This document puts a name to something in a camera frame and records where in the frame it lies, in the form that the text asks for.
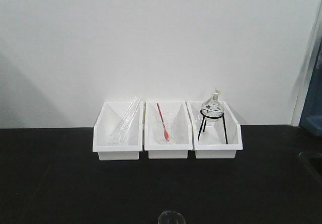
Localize glass beaker in bin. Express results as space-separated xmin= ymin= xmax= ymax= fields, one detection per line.
xmin=155 ymin=111 xmax=176 ymax=144

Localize middle white plastic bin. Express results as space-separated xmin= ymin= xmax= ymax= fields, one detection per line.
xmin=144 ymin=101 xmax=193 ymax=159

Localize small glass dish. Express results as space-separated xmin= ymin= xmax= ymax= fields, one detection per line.
xmin=104 ymin=135 xmax=118 ymax=145

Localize clear glass test tubes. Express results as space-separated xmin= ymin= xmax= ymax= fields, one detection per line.
xmin=114 ymin=96 xmax=141 ymax=142

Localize blue door frame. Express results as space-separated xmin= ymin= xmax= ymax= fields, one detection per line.
xmin=296 ymin=21 xmax=321 ymax=136

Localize red plastic spatula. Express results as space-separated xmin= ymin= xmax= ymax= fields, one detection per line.
xmin=156 ymin=103 xmax=170 ymax=141

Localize clear glass beaker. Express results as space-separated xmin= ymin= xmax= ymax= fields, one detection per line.
xmin=157 ymin=210 xmax=186 ymax=224

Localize right white plastic bin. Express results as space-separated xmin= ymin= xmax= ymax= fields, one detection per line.
xmin=186 ymin=101 xmax=243 ymax=159

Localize left white plastic bin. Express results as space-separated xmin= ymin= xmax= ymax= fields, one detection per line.
xmin=93 ymin=102 xmax=144 ymax=161

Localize white plastic bin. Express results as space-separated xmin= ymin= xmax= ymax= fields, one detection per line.
xmin=93 ymin=102 xmax=144 ymax=161
xmin=144 ymin=101 xmax=193 ymax=159
xmin=186 ymin=101 xmax=243 ymax=159

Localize black wire tripod stand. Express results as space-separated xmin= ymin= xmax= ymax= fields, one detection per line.
xmin=197 ymin=110 xmax=228 ymax=144

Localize glass alcohol lamp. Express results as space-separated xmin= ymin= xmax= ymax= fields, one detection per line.
xmin=201 ymin=90 xmax=224 ymax=122

